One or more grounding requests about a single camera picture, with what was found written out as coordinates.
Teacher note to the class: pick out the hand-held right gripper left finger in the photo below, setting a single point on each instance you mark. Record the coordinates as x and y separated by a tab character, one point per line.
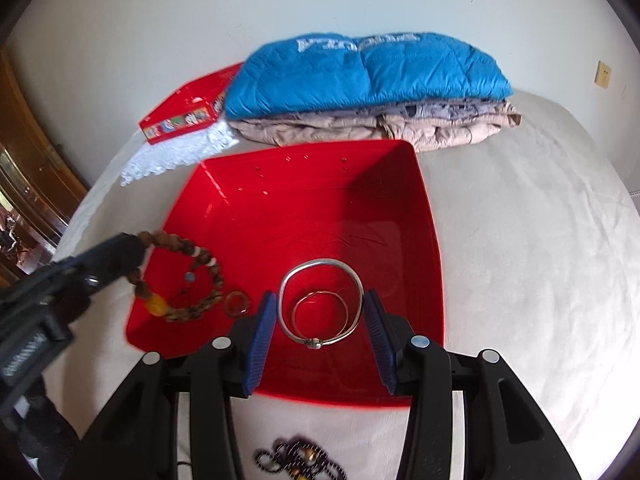
262	340

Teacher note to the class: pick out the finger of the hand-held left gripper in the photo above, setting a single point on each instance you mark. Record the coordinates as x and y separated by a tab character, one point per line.
115	255

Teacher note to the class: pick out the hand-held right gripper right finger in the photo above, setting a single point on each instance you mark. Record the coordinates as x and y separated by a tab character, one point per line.
380	340

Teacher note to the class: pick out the silver bangle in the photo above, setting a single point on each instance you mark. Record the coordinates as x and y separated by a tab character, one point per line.
320	262

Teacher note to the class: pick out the large red box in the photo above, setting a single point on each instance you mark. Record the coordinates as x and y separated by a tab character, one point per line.
300	210

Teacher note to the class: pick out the white lace cloth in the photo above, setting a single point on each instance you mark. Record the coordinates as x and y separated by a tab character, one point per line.
170	157

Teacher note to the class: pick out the brown wooden cabinet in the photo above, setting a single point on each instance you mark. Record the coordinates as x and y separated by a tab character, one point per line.
30	160

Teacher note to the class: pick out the beige floral quilt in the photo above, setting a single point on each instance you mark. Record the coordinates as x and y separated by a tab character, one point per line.
450	130

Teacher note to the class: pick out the blue quilted jacket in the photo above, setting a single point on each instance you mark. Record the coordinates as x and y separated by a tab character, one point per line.
350	75

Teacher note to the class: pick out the beige wall socket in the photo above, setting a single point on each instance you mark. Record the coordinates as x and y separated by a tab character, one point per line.
603	75

